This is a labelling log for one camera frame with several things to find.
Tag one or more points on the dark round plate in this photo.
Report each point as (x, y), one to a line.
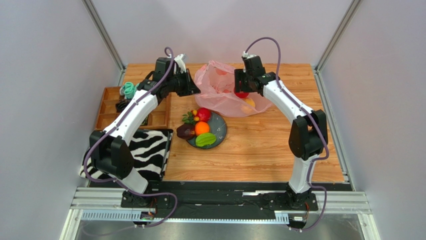
(218, 127)

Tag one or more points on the pink plastic bag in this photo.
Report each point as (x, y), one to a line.
(216, 83)

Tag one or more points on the dark purple fruit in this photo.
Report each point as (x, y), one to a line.
(186, 131)

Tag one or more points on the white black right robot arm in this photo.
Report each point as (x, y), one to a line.
(308, 134)

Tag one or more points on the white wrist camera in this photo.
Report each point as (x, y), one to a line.
(246, 55)
(180, 66)

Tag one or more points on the red apple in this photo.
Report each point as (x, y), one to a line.
(242, 95)

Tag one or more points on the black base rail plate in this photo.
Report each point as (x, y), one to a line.
(220, 200)

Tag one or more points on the red berry sprig with leaves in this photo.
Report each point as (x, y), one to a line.
(197, 115)

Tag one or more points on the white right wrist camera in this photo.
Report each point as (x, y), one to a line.
(246, 55)

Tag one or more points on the wooden compartment tray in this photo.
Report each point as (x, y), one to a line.
(157, 119)

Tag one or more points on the yellow peach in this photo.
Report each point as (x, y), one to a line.
(249, 106)

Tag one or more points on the zebra pattern cloth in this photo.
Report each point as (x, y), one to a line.
(150, 149)

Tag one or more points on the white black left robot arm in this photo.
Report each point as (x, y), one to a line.
(109, 150)

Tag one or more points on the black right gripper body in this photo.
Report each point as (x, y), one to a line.
(240, 81)

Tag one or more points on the teal rolled sock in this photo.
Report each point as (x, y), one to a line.
(128, 90)

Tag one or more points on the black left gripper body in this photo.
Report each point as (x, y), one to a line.
(181, 83)

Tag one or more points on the orange fruit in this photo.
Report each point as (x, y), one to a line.
(201, 127)

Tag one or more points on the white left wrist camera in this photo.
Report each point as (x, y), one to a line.
(180, 66)

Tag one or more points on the black rolled sock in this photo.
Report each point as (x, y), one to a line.
(121, 105)

